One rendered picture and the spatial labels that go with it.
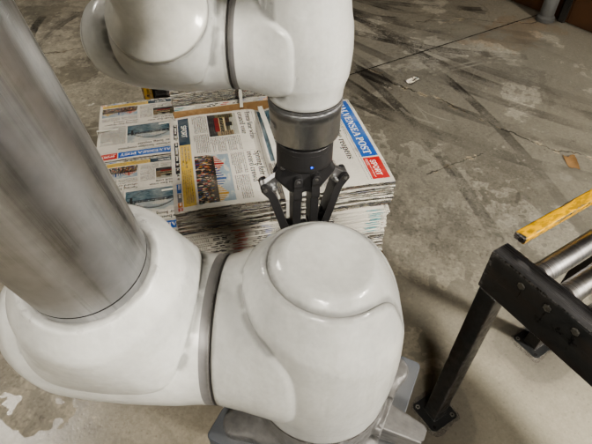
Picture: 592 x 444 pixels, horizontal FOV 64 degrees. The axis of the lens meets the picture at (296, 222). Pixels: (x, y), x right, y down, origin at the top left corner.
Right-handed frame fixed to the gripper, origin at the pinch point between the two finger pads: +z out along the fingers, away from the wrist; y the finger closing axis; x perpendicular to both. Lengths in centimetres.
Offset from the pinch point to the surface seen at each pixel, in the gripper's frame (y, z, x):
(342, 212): -8.8, 2.0, -6.6
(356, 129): -16.3, -3.5, -22.7
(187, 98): 15, 11, -68
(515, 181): -141, 103, -105
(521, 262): -49, 23, -3
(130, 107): 37, 43, -121
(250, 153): 4.7, -3.3, -20.1
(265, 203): 4.5, -2.6, -7.3
